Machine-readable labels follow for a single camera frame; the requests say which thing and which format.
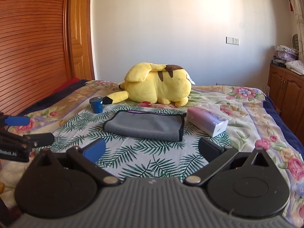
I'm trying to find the wooden louvered wardrobe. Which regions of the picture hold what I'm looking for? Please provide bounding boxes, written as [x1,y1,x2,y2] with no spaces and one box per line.
[1,0,73,115]

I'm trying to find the purple tissue pack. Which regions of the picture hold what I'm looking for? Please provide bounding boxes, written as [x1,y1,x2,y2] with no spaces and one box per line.
[187,107,230,137]

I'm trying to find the small blue jar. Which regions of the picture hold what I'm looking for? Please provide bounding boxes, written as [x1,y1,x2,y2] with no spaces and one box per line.
[89,96,103,114]

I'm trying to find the palm leaf patterned cloth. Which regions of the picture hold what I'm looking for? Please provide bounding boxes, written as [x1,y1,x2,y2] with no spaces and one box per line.
[51,105,230,180]

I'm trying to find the floral curtain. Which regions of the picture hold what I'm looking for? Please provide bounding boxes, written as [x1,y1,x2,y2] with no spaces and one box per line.
[290,0,303,61]

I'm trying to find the purple and grey towel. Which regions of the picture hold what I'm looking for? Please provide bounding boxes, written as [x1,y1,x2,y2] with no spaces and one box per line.
[103,111,185,142]

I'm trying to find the wooden door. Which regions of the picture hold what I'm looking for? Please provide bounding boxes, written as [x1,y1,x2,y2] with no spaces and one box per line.
[69,0,95,80]

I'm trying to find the brown wooden cabinet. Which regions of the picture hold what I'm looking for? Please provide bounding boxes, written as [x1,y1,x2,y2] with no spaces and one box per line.
[267,64,303,134]

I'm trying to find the stack of folded linens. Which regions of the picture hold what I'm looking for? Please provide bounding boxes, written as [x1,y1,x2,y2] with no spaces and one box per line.
[272,45,303,76]

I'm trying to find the white wall switch socket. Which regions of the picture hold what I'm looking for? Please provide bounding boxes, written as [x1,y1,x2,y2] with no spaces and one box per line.
[226,36,240,45]

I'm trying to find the yellow Pikachu plush toy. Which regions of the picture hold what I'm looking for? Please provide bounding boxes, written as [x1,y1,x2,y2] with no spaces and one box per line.
[103,62,195,107]

